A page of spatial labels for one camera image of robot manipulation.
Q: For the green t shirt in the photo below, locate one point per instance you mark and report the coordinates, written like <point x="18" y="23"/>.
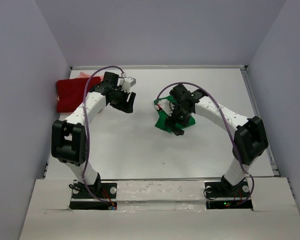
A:
<point x="162" y="117"/>

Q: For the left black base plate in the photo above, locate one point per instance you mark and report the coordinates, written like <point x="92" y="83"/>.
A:
<point x="106" y="199"/>

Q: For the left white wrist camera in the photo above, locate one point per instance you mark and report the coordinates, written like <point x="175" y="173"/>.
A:
<point x="127" y="83"/>

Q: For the pink folded t shirt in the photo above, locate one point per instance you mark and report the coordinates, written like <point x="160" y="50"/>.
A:
<point x="84" y="75"/>

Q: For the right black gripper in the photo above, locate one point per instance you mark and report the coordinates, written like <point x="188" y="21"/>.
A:
<point x="171" y="120"/>

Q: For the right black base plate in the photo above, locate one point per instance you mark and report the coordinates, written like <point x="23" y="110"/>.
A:
<point x="219" y="199"/>

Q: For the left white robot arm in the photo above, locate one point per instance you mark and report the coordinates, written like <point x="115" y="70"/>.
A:
<point x="70" y="139"/>

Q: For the red folded t shirt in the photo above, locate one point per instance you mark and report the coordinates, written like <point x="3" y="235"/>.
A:
<point x="70" y="93"/>

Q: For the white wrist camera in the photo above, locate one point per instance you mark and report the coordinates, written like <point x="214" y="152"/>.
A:
<point x="164" y="105"/>
<point x="127" y="83"/>

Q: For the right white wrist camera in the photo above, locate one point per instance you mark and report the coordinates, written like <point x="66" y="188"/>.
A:
<point x="164" y="105"/>

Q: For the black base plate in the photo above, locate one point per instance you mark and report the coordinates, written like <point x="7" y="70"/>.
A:
<point x="106" y="199"/>
<point x="219" y="199"/>

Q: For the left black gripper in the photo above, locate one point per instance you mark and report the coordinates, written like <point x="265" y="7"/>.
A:
<point x="128" y="106"/>

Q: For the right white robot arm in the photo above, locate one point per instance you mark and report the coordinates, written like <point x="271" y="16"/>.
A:
<point x="247" y="134"/>

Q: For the aluminium table rail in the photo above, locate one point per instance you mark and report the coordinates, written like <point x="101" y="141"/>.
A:
<point x="152" y="67"/>

